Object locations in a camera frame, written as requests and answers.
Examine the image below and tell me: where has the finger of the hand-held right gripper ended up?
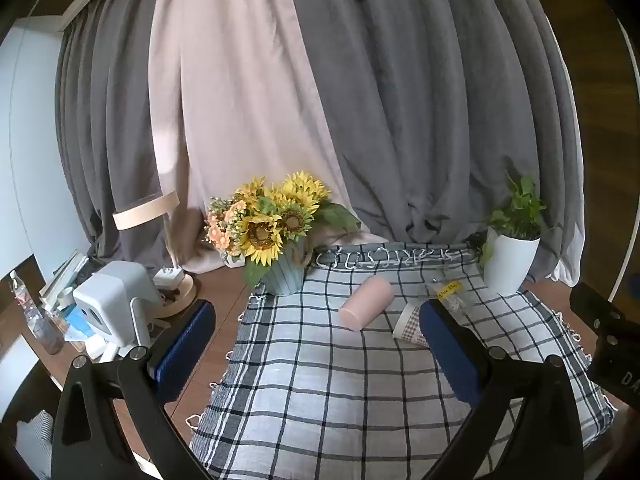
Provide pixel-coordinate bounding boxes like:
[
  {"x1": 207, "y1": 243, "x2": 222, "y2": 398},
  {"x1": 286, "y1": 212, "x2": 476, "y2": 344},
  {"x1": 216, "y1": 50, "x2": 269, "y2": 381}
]
[{"x1": 569, "y1": 282, "x2": 628, "y2": 332}]

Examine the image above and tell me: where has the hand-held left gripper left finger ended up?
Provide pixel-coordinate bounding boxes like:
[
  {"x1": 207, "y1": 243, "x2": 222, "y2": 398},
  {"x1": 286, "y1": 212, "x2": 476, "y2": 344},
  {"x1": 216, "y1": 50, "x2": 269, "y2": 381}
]
[{"x1": 51, "y1": 300, "x2": 217, "y2": 480}]

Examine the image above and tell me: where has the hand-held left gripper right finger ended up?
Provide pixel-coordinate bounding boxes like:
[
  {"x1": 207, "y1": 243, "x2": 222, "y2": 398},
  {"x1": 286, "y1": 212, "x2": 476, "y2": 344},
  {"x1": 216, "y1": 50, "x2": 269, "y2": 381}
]
[{"x1": 419, "y1": 299, "x2": 586, "y2": 480}]

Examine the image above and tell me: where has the pink cup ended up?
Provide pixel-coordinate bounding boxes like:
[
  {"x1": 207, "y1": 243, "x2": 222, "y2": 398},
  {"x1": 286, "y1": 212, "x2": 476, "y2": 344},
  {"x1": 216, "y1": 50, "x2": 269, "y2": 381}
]
[{"x1": 338, "y1": 276, "x2": 394, "y2": 332}]

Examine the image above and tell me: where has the plaid paper cup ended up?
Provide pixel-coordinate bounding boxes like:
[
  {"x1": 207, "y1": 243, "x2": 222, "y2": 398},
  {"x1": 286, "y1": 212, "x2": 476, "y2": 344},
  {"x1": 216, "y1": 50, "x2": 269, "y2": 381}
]
[{"x1": 391, "y1": 302, "x2": 432, "y2": 350}]

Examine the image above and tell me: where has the clear plastic packet yellow label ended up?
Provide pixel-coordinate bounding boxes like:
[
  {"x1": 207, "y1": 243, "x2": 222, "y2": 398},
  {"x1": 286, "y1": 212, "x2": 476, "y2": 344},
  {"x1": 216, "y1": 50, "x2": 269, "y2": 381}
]
[{"x1": 425, "y1": 272, "x2": 474, "y2": 319}]

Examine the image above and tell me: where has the white power adapter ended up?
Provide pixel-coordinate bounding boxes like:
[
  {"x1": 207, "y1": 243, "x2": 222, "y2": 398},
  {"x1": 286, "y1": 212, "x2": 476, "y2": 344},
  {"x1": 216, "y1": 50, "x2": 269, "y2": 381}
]
[{"x1": 152, "y1": 267, "x2": 185, "y2": 291}]

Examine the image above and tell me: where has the white sheer curtain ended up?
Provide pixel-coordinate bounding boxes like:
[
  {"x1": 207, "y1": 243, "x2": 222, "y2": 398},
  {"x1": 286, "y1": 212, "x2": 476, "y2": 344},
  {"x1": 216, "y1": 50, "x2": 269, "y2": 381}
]
[{"x1": 547, "y1": 110, "x2": 587, "y2": 287}]

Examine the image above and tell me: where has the white desktop printer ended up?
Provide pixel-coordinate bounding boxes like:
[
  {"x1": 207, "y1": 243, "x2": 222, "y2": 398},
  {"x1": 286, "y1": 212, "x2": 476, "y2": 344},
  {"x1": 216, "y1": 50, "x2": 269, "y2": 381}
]
[{"x1": 73, "y1": 260, "x2": 164, "y2": 362}]

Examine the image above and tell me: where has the white plant pot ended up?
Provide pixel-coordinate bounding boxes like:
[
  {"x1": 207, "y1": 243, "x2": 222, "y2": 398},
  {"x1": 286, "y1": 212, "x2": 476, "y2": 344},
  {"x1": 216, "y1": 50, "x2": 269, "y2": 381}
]
[{"x1": 482, "y1": 226, "x2": 542, "y2": 297}]

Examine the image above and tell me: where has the blue paper packet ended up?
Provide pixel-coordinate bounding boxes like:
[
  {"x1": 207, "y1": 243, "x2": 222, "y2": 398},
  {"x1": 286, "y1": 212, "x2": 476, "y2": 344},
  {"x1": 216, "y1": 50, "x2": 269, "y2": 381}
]
[{"x1": 64, "y1": 305, "x2": 108, "y2": 356}]

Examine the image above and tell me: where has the green leafy plant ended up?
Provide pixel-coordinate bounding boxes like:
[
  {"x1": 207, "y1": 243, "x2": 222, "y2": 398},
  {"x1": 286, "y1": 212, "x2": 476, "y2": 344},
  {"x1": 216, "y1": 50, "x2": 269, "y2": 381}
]
[{"x1": 477, "y1": 157, "x2": 564, "y2": 268}]

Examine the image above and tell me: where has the blue-green ribbed flower pot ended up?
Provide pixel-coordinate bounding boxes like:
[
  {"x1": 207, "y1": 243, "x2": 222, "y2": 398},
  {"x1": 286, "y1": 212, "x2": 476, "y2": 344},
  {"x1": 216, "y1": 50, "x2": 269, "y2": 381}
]
[{"x1": 259, "y1": 237, "x2": 312, "y2": 296}]

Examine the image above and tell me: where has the plaid tablecloth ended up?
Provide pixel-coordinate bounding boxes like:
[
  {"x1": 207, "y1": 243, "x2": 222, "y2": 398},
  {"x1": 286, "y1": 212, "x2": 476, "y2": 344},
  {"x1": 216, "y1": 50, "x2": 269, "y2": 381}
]
[{"x1": 185, "y1": 242, "x2": 619, "y2": 480}]

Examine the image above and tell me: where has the stack of books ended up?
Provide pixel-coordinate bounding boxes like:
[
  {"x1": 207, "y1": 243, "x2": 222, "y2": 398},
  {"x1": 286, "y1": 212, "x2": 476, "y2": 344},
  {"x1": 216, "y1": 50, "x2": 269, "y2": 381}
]
[{"x1": 38, "y1": 249, "x2": 92, "y2": 312}]

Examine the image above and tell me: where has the clear plastic bottle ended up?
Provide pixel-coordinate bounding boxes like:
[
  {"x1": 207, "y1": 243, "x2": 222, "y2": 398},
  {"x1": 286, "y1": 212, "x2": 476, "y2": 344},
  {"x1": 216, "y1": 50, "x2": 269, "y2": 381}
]
[{"x1": 8, "y1": 270, "x2": 66, "y2": 356}]

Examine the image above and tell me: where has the white desk lamp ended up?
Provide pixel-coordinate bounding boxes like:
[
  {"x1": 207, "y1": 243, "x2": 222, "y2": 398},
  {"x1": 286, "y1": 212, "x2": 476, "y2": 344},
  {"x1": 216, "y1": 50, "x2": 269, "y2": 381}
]
[{"x1": 111, "y1": 190, "x2": 199, "y2": 319}]

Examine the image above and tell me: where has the sunflower bouquet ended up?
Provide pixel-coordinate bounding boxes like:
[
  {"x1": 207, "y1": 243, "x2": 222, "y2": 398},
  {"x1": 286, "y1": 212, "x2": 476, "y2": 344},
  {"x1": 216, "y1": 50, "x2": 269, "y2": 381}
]
[{"x1": 204, "y1": 171, "x2": 362, "y2": 288}]

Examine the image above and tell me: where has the grey striped cloth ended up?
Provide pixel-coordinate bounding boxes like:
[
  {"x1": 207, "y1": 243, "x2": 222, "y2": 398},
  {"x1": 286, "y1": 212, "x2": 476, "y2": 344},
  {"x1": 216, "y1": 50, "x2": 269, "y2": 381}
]
[{"x1": 16, "y1": 409, "x2": 54, "y2": 480}]

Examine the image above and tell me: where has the grey curtain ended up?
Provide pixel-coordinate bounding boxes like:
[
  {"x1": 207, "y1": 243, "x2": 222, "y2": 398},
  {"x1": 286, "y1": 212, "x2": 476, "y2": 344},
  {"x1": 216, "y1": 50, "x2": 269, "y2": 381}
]
[
  {"x1": 284, "y1": 0, "x2": 586, "y2": 281},
  {"x1": 54, "y1": 0, "x2": 175, "y2": 272}
]

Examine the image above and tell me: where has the pink curtain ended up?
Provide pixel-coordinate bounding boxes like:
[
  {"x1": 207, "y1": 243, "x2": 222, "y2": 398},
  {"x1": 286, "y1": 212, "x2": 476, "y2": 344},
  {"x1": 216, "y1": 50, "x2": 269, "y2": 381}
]
[{"x1": 148, "y1": 0, "x2": 388, "y2": 275}]

